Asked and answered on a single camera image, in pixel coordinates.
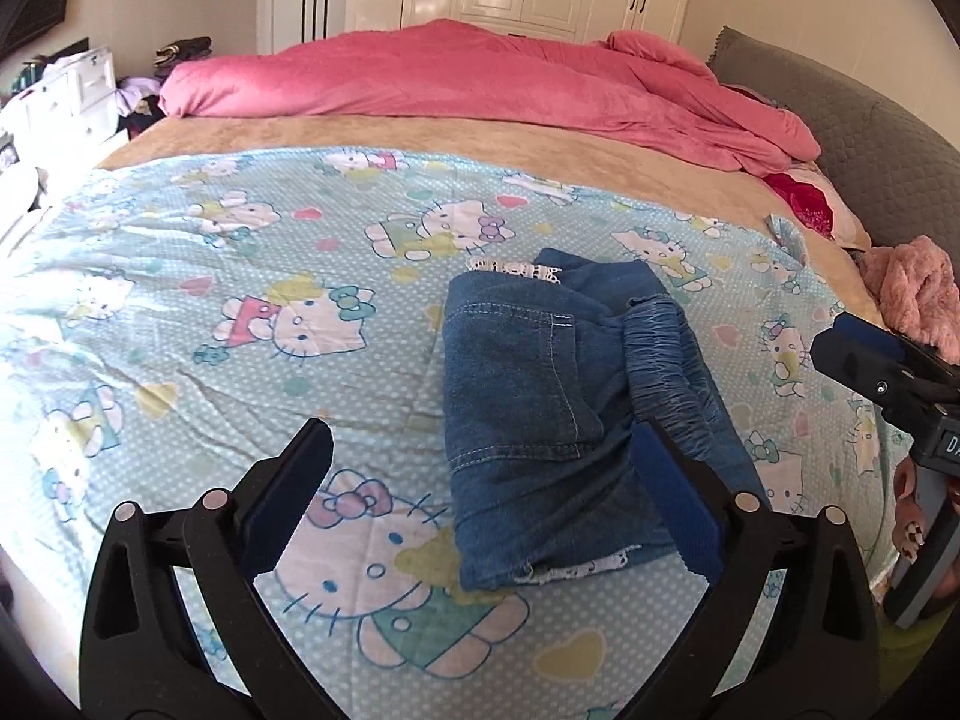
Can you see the pink fluffy cloth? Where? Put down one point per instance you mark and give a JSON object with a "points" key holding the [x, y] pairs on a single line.
{"points": [[915, 285]]}

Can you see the pink duvet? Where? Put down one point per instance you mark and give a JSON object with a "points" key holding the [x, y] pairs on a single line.
{"points": [[450, 75]]}

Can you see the grey quilted headboard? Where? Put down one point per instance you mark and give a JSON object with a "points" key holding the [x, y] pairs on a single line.
{"points": [[862, 150]]}

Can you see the red floral pillow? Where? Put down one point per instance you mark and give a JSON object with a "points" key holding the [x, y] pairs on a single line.
{"points": [[802, 199]]}

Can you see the pile of clothes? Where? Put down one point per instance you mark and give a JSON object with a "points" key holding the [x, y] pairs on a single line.
{"points": [[142, 105]]}

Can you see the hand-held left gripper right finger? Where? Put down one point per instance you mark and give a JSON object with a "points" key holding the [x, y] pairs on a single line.
{"points": [[675, 495]]}

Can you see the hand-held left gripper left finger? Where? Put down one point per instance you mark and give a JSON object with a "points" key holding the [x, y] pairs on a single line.
{"points": [[285, 495]]}

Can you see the cartoon cat printed blanket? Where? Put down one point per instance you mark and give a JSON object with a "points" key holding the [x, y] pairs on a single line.
{"points": [[225, 240]]}

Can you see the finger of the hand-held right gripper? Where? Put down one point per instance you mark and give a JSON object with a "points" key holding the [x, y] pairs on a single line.
{"points": [[855, 367], [877, 330]]}

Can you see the white dresser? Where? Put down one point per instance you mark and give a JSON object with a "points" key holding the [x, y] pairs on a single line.
{"points": [[75, 90]]}

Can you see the blue denim garment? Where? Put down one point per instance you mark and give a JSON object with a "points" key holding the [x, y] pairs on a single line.
{"points": [[517, 405]]}

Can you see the dark brown folded cloth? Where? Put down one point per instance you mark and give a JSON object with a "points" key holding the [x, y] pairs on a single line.
{"points": [[184, 52]]}

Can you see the person's right hand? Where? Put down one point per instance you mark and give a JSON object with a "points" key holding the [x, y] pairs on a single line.
{"points": [[909, 517]]}

